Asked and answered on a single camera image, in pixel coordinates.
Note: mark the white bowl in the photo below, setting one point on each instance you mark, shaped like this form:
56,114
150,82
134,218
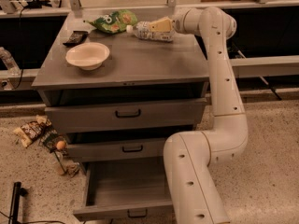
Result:
88,56

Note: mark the grey bottom drawer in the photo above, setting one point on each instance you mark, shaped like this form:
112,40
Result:
134,188

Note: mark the grey drawer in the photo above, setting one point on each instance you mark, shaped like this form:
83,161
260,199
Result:
124,116
134,188
116,150

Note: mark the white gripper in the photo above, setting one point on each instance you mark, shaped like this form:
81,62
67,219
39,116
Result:
179,23

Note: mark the orange ball on floor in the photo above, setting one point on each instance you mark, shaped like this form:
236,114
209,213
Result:
61,145

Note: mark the clear plastic water bottle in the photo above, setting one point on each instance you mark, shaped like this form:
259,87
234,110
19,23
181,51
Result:
142,31

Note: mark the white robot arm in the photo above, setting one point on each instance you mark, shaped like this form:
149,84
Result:
187,154

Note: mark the clear bottle on floor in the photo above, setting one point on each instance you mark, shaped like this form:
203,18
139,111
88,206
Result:
57,162

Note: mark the grey top drawer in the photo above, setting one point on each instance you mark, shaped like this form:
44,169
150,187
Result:
124,116

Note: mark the green snack bag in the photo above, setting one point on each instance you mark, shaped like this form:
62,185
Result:
114,22

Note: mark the dark green packet on floor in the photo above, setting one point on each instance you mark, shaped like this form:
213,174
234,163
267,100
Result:
49,140

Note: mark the clear bottle at left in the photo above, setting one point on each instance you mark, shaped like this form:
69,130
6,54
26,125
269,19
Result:
7,59

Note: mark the crumpled wrapper on floor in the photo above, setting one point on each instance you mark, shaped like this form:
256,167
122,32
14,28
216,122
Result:
72,169

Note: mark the black stand on floor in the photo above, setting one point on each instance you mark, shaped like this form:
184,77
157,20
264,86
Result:
17,192

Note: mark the grey middle drawer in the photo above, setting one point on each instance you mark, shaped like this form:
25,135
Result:
116,150

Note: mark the brown snack bag on floor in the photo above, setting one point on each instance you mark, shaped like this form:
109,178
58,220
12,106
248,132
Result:
31,131

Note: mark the grey drawer cabinet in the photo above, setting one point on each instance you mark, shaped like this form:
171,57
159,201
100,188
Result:
135,71

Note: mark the dark snack bar wrapper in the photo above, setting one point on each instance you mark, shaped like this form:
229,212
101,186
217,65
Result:
76,38

